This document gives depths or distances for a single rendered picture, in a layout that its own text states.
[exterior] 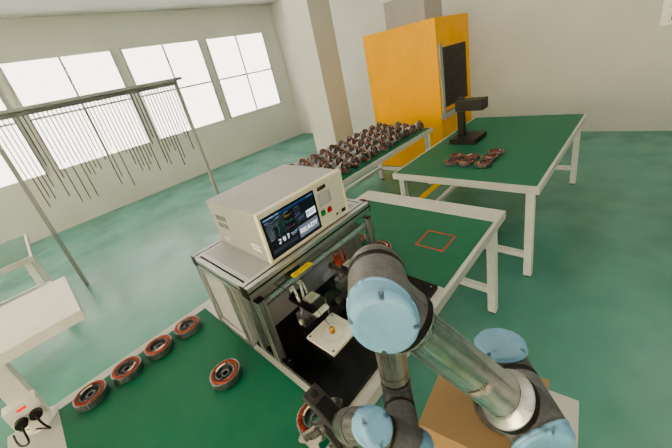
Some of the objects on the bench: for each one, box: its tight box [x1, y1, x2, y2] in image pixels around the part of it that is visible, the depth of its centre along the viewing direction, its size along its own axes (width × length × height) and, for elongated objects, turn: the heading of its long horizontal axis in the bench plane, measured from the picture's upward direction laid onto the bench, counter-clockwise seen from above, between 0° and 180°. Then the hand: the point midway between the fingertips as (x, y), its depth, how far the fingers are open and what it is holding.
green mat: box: [59, 308, 330, 448], centre depth 108 cm, size 94×61×1 cm, turn 73°
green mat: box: [357, 200, 493, 288], centre depth 189 cm, size 94×61×1 cm, turn 73°
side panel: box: [195, 265, 258, 348], centre depth 134 cm, size 28×3×32 cm, turn 73°
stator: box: [209, 358, 242, 391], centre depth 118 cm, size 11×11×4 cm
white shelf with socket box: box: [0, 276, 86, 447], centre depth 107 cm, size 35×37×46 cm
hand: (314, 417), depth 92 cm, fingers closed on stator, 13 cm apart
